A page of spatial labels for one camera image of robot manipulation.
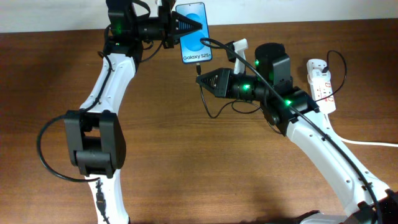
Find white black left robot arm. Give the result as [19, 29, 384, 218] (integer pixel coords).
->
[64, 0, 203, 223]

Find white USB charger plug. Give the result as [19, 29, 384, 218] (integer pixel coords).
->
[307, 67, 331, 85]

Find blue Galaxy smartphone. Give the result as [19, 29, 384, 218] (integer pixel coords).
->
[175, 2, 212, 64]

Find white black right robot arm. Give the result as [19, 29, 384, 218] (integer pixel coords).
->
[197, 38, 397, 223]

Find white power strip cord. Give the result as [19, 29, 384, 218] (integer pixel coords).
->
[323, 112, 398, 148]

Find white power strip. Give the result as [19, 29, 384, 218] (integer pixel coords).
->
[307, 58, 336, 114]

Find black USB charging cable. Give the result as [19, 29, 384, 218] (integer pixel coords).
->
[195, 50, 348, 135]

